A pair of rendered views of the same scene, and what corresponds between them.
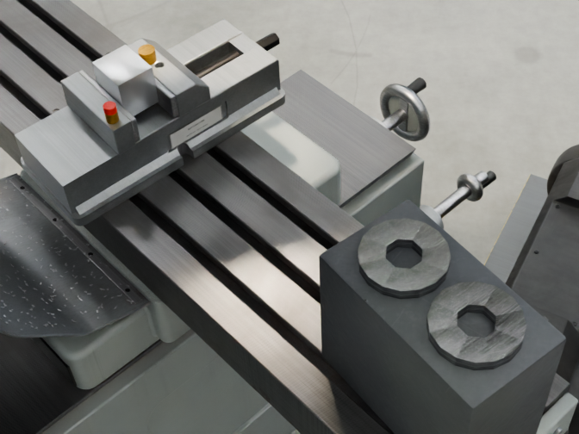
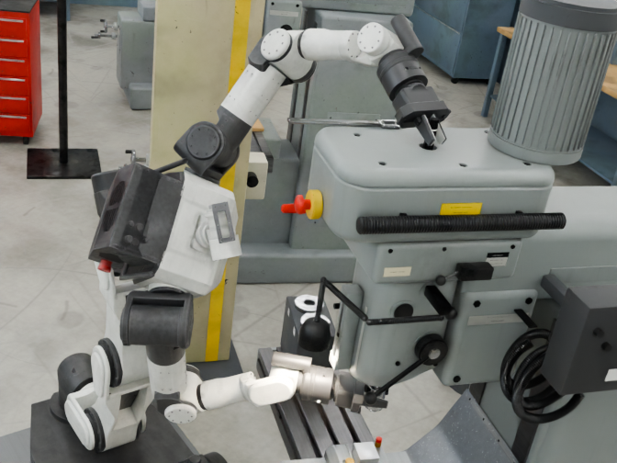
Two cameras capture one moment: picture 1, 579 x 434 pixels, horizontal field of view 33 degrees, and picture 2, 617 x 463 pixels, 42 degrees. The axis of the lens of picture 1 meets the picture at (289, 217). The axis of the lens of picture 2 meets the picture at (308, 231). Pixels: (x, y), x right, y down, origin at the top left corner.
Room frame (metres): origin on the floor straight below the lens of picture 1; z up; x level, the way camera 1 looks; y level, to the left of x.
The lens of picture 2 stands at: (2.50, 0.51, 2.47)
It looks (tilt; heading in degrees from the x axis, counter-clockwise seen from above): 27 degrees down; 200
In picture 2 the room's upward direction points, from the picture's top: 8 degrees clockwise
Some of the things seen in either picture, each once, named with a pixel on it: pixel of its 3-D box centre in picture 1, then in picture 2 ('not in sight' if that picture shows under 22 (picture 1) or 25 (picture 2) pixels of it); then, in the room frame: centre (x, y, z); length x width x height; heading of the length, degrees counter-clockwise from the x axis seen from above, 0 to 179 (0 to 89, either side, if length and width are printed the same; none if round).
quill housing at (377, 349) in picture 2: not in sight; (394, 315); (0.94, 0.19, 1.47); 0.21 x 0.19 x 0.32; 40
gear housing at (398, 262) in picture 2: not in sight; (427, 235); (0.92, 0.22, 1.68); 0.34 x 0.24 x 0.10; 130
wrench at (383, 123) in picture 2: not in sight; (343, 122); (0.95, 0.00, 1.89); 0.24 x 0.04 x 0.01; 127
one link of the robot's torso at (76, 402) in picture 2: not in sight; (106, 414); (0.82, -0.68, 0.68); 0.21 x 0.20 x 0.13; 59
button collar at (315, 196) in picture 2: not in sight; (314, 204); (1.09, 0.01, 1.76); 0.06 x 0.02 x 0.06; 40
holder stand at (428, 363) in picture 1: (432, 344); (308, 338); (0.54, -0.14, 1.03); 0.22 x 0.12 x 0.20; 34
